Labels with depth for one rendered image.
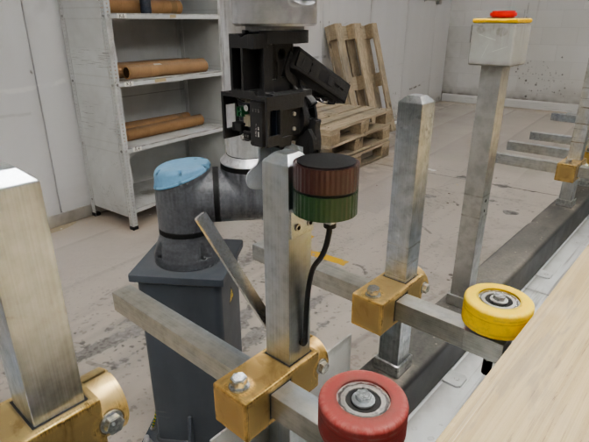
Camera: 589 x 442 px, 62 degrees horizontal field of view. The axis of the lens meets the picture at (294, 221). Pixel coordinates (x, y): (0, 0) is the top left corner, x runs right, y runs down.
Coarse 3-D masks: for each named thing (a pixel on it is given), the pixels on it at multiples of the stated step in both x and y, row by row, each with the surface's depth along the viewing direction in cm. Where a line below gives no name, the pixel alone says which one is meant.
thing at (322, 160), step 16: (304, 160) 44; (320, 160) 44; (336, 160) 44; (352, 160) 44; (352, 192) 44; (304, 224) 49; (336, 224) 46; (320, 256) 48; (304, 304) 52; (304, 320) 52; (304, 336) 53
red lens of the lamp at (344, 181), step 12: (300, 156) 46; (300, 168) 42; (348, 168) 42; (300, 180) 43; (312, 180) 42; (324, 180) 42; (336, 180) 42; (348, 180) 42; (312, 192) 42; (324, 192) 42; (336, 192) 42; (348, 192) 43
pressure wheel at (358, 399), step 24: (336, 384) 45; (360, 384) 46; (384, 384) 45; (336, 408) 43; (360, 408) 43; (384, 408) 43; (408, 408) 43; (336, 432) 41; (360, 432) 40; (384, 432) 40
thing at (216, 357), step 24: (120, 312) 70; (144, 312) 65; (168, 312) 65; (168, 336) 62; (192, 336) 60; (192, 360) 60; (216, 360) 56; (240, 360) 56; (288, 384) 52; (288, 408) 49; (312, 408) 49; (312, 432) 48
